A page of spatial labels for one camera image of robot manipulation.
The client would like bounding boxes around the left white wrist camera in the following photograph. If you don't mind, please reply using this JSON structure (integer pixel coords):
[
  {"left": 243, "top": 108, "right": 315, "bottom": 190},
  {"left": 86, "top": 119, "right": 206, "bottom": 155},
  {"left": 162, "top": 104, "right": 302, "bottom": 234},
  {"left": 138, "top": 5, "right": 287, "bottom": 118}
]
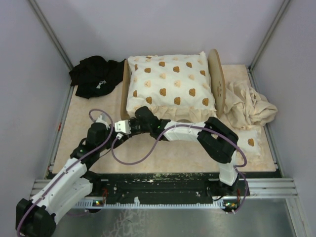
[{"left": 95, "top": 114, "right": 110, "bottom": 128}]

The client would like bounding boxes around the black cloth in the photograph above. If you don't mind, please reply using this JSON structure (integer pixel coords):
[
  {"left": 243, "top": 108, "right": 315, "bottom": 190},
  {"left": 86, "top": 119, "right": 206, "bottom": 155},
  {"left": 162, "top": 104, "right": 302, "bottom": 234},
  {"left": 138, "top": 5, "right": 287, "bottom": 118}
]
[{"left": 69, "top": 55, "right": 124, "bottom": 99}]

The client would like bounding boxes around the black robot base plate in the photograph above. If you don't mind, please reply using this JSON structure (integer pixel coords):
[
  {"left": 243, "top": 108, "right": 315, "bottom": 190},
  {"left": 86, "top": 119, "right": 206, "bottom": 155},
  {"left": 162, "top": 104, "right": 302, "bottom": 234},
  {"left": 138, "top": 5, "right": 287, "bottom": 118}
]
[{"left": 83, "top": 172, "right": 250, "bottom": 204}]

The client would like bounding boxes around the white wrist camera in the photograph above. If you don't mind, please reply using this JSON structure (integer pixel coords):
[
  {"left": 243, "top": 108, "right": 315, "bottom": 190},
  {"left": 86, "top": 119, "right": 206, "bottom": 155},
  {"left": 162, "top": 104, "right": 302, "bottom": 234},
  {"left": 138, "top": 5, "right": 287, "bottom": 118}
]
[
  {"left": 95, "top": 114, "right": 110, "bottom": 128},
  {"left": 114, "top": 120, "right": 131, "bottom": 139}
]

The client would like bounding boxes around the wooden pet bed frame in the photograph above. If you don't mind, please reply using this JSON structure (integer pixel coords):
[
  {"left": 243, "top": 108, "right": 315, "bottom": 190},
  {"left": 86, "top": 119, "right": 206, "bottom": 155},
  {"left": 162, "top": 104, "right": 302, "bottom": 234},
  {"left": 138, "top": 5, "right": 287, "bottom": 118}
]
[{"left": 120, "top": 49, "right": 226, "bottom": 120}]

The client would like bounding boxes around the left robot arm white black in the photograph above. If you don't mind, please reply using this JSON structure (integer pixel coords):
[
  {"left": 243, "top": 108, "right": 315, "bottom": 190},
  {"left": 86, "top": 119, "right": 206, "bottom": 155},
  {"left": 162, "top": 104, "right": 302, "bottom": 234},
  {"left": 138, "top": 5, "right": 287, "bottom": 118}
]
[{"left": 16, "top": 121, "right": 114, "bottom": 237}]

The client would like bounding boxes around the grey slotted cable duct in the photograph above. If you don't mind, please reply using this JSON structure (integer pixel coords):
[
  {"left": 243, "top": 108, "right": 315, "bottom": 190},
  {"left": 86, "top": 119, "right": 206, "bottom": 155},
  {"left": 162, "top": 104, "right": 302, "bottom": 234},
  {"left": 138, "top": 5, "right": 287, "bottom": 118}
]
[{"left": 76, "top": 197, "right": 241, "bottom": 210}]

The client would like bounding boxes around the small bear print cloth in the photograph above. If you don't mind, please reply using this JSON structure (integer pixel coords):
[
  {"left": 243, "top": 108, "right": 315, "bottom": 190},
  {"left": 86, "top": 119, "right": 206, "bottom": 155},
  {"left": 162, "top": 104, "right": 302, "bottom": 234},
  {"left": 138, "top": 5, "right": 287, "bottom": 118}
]
[{"left": 237, "top": 129, "right": 262, "bottom": 163}]

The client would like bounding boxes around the left aluminium corner rail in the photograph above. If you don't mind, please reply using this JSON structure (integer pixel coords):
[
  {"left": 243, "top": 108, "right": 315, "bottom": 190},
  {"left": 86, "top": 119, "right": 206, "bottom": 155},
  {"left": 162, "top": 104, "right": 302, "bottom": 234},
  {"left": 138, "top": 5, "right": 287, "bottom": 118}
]
[{"left": 32, "top": 0, "right": 75, "bottom": 71}]

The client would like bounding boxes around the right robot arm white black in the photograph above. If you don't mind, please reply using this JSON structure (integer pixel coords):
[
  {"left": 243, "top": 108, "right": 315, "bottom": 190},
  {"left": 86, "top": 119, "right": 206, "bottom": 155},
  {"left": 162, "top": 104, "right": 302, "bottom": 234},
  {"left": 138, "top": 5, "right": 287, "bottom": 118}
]
[{"left": 124, "top": 106, "right": 238, "bottom": 196}]

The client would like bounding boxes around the right aluminium corner rail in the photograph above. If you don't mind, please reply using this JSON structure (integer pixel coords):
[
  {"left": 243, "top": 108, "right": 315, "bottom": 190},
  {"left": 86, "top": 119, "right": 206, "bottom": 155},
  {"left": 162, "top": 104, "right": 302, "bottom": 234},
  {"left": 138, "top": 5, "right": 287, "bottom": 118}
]
[{"left": 248, "top": 0, "right": 292, "bottom": 72}]

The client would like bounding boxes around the cream crumpled blanket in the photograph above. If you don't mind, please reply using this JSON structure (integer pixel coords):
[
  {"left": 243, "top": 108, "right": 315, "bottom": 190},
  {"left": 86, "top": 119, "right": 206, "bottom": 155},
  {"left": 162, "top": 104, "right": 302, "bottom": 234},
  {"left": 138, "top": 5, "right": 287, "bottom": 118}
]
[{"left": 224, "top": 81, "right": 278, "bottom": 128}]

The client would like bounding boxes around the bear print white cushion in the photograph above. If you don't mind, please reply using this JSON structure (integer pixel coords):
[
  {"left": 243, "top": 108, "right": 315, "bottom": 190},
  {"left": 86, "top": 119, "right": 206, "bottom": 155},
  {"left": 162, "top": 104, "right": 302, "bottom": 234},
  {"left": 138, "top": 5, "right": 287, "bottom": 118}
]
[{"left": 125, "top": 51, "right": 217, "bottom": 122}]

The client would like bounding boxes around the aluminium corner rail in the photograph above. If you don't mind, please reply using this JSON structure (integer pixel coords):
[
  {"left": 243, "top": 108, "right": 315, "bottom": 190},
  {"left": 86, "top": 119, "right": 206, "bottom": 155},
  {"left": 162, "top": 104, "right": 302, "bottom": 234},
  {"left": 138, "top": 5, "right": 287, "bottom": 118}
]
[
  {"left": 32, "top": 0, "right": 75, "bottom": 71},
  {"left": 248, "top": 0, "right": 292, "bottom": 72}
]

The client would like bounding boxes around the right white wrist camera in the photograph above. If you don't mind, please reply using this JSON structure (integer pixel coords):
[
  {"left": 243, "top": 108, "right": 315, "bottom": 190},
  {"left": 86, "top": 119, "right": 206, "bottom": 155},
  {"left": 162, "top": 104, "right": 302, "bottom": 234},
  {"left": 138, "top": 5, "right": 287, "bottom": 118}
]
[{"left": 114, "top": 120, "right": 131, "bottom": 139}]

